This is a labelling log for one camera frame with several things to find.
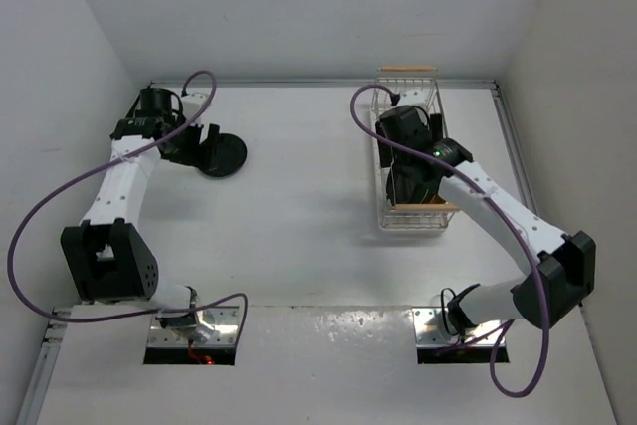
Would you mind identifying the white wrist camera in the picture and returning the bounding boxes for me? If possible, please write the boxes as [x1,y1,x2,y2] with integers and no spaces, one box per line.
[397,89,429,109]
[180,93,208,119]

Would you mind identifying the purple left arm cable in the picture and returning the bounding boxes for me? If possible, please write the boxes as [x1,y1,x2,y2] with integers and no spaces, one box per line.
[7,70,250,324]

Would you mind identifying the glossy black oval plate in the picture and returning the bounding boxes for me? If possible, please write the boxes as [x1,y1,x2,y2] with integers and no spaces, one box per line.
[197,133,248,179]

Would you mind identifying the white wire dish rack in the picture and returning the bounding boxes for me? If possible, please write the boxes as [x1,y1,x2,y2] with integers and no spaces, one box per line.
[369,66,458,233]

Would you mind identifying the black arm base cable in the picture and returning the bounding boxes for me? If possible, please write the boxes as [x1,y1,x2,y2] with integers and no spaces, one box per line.
[440,287,479,346]

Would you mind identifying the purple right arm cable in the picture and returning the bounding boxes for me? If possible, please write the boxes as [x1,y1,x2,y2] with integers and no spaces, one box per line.
[350,85,552,399]

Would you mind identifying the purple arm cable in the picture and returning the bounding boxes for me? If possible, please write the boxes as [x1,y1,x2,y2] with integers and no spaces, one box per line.
[350,85,552,399]
[7,70,250,324]

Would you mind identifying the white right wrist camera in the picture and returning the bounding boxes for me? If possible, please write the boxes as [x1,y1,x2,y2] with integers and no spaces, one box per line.
[397,89,429,109]

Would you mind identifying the black round plate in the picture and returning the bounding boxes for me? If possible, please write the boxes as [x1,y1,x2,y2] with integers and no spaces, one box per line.
[377,140,393,168]

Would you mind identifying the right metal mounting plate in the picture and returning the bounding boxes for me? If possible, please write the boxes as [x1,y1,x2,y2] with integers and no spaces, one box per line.
[412,306,509,349]

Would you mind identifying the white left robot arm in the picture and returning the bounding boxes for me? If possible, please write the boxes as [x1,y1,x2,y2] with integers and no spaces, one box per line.
[61,87,219,345]

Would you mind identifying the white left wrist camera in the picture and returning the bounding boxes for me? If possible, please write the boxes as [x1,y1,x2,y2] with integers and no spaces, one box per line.
[180,93,208,119]

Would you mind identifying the aluminium table edge rail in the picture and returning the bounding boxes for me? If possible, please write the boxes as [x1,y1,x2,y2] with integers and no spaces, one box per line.
[491,82,538,213]

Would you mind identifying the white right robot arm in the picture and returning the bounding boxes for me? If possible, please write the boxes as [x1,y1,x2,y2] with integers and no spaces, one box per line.
[375,106,596,334]

